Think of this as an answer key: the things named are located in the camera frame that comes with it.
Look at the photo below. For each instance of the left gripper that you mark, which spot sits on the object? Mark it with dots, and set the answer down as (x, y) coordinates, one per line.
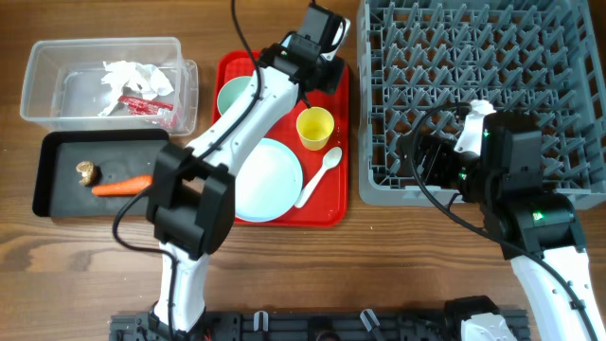
(329, 69)

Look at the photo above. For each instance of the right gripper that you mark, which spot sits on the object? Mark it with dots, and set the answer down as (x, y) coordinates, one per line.
(427, 158)

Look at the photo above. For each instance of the yellow plastic cup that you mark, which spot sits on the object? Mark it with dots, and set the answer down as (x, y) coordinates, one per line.
(314, 127)

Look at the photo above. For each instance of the green bowl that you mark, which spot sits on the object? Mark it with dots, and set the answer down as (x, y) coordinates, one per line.
(230, 92)

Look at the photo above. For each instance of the light blue plate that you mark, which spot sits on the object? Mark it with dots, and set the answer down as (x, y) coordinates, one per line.
(268, 183)

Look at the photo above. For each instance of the white napkin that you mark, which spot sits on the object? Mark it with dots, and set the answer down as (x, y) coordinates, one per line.
(146, 80)

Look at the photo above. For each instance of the red snack wrapper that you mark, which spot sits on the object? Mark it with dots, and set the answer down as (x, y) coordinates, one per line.
(148, 108)

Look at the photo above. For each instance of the orange carrot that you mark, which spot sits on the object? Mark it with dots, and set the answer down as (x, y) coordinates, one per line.
(128, 187)

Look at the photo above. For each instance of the brown food scrap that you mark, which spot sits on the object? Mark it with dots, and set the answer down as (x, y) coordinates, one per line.
(88, 172)

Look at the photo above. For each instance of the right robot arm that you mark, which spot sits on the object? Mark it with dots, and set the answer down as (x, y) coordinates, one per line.
(497, 192)

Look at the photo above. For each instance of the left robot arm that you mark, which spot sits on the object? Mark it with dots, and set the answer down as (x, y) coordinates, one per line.
(191, 203)

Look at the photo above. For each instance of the grey dishwasher rack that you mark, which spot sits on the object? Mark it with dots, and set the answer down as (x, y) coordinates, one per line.
(536, 57)

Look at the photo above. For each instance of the clear plastic waste bin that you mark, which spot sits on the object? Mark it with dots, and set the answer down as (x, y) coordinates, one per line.
(62, 89)

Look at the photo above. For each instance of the black food waste tray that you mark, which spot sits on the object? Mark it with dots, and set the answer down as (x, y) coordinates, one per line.
(117, 154)

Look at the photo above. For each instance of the white plastic spoon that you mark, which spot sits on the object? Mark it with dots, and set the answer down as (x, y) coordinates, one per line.
(330, 160)

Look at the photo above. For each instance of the red serving tray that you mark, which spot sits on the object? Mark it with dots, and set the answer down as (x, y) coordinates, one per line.
(328, 204)

